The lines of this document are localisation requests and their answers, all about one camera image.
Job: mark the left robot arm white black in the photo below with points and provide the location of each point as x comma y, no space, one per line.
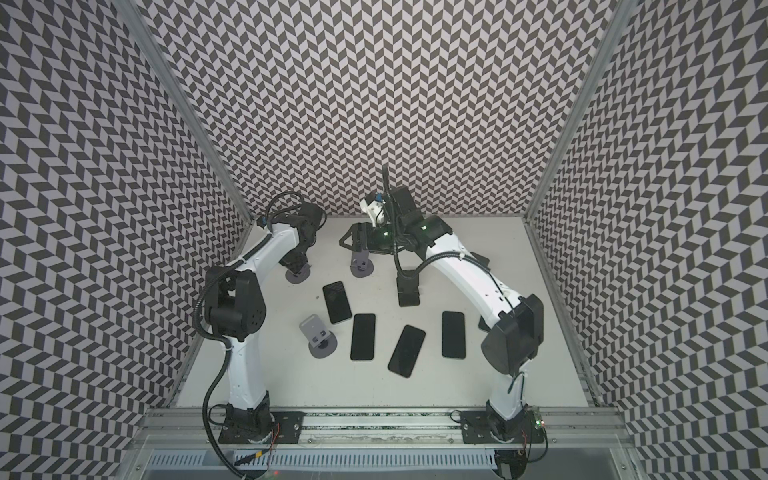
231,310

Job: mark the round grey stand back centre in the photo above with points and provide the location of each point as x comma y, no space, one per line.
361,265

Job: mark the round grey stand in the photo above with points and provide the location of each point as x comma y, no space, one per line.
361,265
321,340
299,276

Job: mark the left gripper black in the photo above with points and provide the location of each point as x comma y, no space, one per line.
289,258

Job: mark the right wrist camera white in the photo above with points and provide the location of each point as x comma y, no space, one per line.
373,205

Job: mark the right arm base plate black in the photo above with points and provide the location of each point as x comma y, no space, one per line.
481,427

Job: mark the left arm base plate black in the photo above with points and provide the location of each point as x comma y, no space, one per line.
257,427

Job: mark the aluminium mounting rail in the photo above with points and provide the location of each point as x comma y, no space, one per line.
556,427

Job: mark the round grey stand front left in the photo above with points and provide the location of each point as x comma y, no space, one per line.
321,340

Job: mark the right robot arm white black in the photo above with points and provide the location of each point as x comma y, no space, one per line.
516,323

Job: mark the white-edged phone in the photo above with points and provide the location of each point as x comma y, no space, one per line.
363,337

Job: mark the black folding stand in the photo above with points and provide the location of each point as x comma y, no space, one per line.
481,259
407,283

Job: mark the round grey stand back left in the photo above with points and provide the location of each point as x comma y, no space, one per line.
299,276

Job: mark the white ventilation grille strip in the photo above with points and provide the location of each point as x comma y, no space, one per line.
336,460

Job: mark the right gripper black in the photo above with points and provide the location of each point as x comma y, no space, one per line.
360,241

